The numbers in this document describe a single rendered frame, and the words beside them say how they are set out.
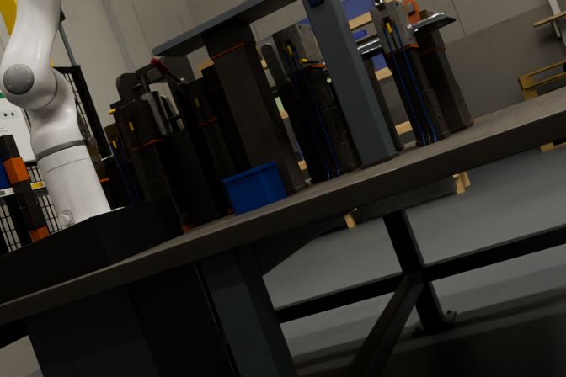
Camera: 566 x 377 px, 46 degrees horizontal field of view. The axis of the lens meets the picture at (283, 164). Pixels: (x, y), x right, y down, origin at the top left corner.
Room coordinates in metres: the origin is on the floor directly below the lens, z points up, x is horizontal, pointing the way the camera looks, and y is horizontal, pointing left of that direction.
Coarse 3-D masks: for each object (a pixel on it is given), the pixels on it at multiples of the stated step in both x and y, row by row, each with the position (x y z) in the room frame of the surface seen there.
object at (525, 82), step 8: (560, 64) 7.43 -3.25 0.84; (536, 72) 7.34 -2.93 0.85; (520, 80) 7.44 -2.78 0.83; (528, 80) 7.37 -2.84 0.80; (544, 80) 7.32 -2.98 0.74; (552, 80) 7.32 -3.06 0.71; (528, 88) 7.41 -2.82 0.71; (528, 96) 7.42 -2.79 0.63; (536, 96) 7.39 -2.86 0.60; (552, 144) 7.39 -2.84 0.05; (560, 144) 7.37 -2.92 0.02
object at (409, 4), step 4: (408, 0) 1.96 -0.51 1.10; (412, 0) 1.96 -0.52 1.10; (404, 4) 1.97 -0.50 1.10; (408, 4) 1.95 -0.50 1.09; (412, 4) 1.95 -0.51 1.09; (416, 4) 1.96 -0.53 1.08; (404, 8) 1.97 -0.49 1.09; (408, 8) 1.95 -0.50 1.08; (412, 8) 1.95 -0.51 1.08; (416, 8) 1.95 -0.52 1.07; (408, 12) 1.95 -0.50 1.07; (412, 12) 1.95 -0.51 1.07; (416, 12) 1.95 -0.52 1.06; (408, 16) 1.96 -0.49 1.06; (412, 16) 1.96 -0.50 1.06; (416, 16) 1.95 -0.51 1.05; (412, 20) 1.95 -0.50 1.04; (416, 20) 1.95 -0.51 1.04; (420, 20) 1.94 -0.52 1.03
